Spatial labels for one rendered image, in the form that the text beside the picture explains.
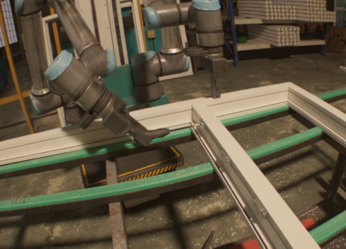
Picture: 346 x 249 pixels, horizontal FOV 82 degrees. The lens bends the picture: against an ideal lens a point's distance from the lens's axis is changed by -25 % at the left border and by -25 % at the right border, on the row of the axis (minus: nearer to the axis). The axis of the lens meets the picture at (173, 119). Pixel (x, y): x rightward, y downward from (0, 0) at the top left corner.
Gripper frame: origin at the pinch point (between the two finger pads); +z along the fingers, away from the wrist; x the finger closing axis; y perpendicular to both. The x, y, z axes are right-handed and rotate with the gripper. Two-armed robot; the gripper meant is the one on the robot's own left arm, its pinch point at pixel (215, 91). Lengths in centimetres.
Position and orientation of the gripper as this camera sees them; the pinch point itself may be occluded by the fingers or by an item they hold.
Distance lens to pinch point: 90.6
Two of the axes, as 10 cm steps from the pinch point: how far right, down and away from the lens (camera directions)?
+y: 9.7, -2.0, 1.4
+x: -2.1, -4.1, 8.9
